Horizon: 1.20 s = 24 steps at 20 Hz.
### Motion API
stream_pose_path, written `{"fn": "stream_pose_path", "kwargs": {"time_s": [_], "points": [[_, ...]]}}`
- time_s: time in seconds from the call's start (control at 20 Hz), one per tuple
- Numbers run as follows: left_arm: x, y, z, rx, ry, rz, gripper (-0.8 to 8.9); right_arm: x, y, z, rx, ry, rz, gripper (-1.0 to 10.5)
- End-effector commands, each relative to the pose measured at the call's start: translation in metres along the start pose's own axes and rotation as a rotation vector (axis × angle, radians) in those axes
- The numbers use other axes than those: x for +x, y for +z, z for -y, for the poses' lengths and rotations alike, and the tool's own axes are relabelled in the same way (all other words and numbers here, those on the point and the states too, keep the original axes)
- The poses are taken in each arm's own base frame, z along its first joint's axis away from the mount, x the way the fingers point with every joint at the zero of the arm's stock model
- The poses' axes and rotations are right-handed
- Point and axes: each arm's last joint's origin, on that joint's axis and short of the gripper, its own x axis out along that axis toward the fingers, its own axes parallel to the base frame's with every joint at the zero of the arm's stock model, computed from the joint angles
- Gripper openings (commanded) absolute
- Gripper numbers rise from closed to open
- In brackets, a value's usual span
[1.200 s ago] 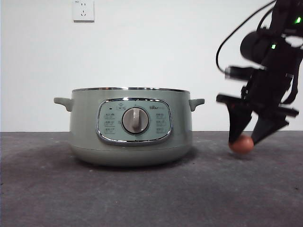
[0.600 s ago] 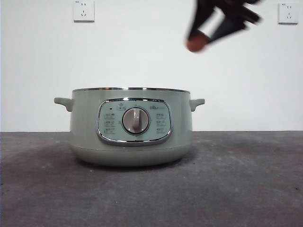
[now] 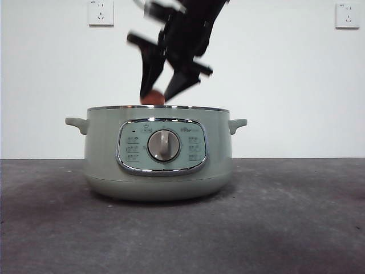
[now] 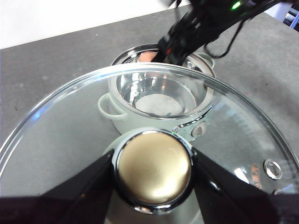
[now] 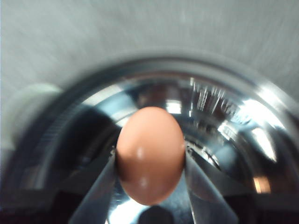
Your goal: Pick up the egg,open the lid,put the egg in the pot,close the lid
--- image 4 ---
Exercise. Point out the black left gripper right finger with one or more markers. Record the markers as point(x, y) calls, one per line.
point(233, 200)

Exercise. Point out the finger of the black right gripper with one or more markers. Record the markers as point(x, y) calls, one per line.
point(160, 54)
point(177, 59)

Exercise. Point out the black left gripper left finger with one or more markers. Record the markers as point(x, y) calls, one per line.
point(70, 198)

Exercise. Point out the brown egg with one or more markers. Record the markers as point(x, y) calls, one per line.
point(147, 57)

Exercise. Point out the glass lid with green knob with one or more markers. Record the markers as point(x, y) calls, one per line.
point(154, 170)

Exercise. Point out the green electric cooking pot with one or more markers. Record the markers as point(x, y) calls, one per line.
point(206, 58)

